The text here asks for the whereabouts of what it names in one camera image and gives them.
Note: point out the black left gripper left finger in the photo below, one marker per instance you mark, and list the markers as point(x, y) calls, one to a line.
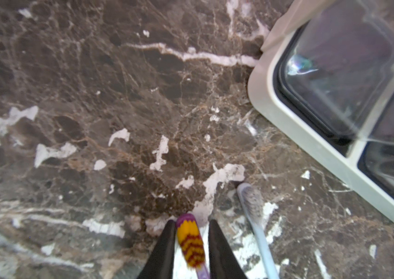
point(160, 264)

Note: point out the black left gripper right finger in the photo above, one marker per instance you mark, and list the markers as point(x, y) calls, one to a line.
point(222, 261)

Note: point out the light blue angled toothbrush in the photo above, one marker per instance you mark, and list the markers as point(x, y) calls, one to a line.
point(252, 203)

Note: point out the cream toothbrush holder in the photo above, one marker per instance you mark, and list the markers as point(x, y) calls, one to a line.
point(326, 80)

